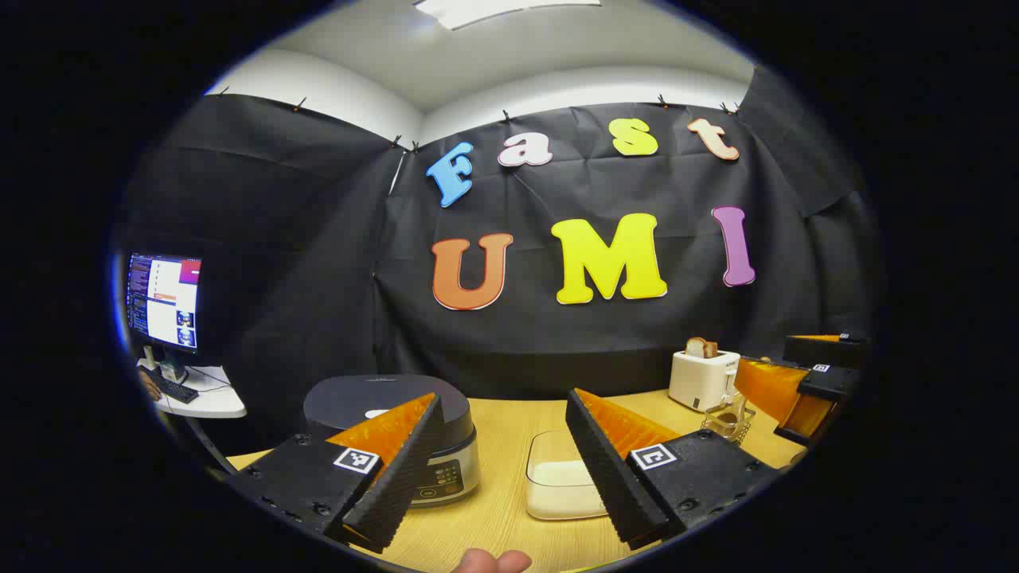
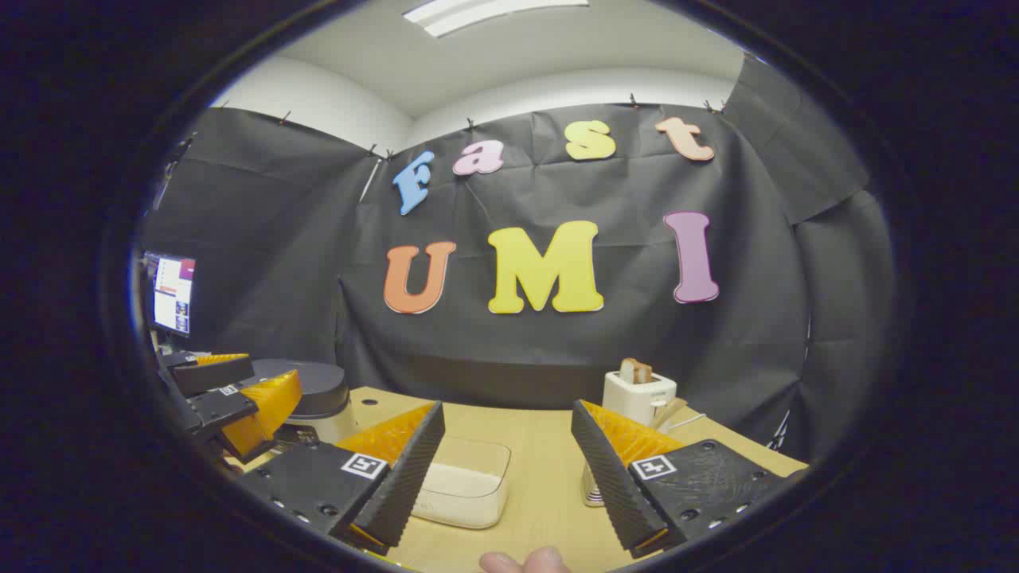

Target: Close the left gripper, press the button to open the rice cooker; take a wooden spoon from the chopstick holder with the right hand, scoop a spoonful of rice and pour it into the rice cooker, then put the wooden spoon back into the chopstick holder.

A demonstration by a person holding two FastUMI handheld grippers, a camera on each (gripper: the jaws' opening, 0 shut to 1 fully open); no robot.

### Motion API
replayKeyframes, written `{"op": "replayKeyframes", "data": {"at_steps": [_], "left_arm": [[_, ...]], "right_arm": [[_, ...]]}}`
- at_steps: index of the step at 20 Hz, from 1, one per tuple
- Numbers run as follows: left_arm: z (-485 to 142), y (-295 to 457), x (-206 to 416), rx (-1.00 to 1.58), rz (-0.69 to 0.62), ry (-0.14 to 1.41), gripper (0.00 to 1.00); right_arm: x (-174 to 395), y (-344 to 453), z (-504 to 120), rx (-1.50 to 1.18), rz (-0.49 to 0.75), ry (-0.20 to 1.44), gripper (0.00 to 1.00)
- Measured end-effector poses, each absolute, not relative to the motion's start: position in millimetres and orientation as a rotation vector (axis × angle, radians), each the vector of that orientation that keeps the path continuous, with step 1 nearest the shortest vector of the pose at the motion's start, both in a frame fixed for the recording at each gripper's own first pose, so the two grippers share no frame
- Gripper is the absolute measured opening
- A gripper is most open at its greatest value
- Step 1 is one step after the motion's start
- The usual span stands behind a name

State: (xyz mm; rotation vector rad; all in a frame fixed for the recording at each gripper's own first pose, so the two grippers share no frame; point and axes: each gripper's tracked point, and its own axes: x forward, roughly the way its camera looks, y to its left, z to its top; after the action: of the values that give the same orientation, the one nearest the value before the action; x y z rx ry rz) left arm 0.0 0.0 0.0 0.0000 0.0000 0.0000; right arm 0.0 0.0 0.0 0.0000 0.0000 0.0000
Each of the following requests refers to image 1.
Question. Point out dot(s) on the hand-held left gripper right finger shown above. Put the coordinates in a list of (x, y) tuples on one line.
[(605, 469)]

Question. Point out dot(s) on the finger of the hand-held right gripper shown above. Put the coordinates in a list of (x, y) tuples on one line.
[(828, 382), (828, 350)]

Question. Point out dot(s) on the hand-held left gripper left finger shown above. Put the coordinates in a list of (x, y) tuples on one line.
[(398, 469)]

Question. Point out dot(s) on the white rice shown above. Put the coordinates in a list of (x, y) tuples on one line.
[(561, 489)]

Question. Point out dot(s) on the black and silver rice cooker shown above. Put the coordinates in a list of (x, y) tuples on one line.
[(350, 398)]

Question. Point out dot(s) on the clear plastic rice container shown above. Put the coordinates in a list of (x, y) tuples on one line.
[(549, 446)]

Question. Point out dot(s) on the white toaster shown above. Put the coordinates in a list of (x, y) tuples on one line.
[(696, 382)]

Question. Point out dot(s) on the white round side desk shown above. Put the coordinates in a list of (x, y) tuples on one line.
[(215, 402)]

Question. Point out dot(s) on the black keyboard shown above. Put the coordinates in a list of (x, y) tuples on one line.
[(171, 387)]

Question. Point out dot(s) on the black backdrop cloth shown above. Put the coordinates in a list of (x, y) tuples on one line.
[(318, 239)]

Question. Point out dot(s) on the computer monitor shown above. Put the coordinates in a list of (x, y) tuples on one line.
[(163, 302)]

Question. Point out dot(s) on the ceiling light panel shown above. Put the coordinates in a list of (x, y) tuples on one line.
[(501, 9)]

